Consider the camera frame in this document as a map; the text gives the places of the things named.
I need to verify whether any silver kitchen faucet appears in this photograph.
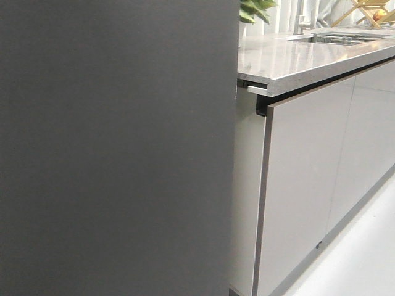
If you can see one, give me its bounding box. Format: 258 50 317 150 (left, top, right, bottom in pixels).
293 0 320 35

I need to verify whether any green potted plant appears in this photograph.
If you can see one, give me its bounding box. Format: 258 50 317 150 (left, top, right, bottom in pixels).
239 0 277 25

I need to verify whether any grey cabinet door left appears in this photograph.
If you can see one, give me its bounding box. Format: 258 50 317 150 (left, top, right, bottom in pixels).
253 77 355 295

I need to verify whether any red yellow apple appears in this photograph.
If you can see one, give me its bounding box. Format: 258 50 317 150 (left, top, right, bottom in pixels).
372 9 387 21

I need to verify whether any dark grey fridge door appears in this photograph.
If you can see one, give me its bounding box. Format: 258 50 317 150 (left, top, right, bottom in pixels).
1 1 239 295

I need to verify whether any stainless steel sink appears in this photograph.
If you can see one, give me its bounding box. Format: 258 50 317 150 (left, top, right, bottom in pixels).
290 31 394 46

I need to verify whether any grey window curtain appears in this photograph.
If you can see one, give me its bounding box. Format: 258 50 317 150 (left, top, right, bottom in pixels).
259 0 352 34

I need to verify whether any wooden dish rack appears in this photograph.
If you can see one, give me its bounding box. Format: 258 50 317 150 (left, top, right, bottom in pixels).
331 0 394 29

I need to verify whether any grey kitchen countertop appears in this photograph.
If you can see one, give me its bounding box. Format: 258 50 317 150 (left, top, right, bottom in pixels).
237 28 394 97

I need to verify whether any grey cabinet door right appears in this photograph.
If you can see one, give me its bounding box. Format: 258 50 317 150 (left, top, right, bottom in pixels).
327 61 394 231

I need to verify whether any grey cabinet door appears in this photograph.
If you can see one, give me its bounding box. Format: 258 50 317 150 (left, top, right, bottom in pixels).
327 61 394 231
253 77 355 295

